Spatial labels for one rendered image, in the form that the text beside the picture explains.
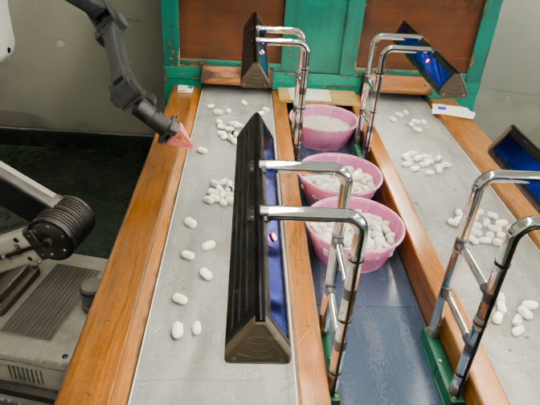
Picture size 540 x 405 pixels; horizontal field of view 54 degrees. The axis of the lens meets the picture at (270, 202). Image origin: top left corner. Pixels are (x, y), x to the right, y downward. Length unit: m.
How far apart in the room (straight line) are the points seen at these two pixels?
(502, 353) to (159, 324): 0.71
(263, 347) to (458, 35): 1.95
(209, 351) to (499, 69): 2.72
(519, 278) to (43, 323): 1.24
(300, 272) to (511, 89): 2.49
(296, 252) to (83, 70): 2.32
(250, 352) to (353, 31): 1.80
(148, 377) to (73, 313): 0.59
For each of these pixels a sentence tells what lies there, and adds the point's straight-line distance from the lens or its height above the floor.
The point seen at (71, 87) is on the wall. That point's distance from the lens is 3.42.
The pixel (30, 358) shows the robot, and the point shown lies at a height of 0.47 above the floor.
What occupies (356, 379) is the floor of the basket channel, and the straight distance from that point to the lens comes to 1.15.
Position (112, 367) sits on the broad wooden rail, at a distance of 1.04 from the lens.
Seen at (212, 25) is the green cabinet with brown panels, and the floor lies 1.01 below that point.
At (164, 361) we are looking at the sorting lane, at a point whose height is 0.74.
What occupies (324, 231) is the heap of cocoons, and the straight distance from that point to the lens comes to 1.43.
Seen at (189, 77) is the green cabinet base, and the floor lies 0.80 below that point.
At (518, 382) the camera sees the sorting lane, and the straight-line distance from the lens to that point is 1.18.
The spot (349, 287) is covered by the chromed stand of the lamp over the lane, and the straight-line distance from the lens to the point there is 0.88.
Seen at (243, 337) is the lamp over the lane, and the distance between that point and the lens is 0.63.
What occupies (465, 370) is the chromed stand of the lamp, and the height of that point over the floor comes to 0.79.
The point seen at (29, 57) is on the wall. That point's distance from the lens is 3.45.
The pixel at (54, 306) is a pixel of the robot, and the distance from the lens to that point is 1.63.
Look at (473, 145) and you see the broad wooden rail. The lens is 2.04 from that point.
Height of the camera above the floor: 1.54
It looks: 32 degrees down
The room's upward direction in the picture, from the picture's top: 4 degrees clockwise
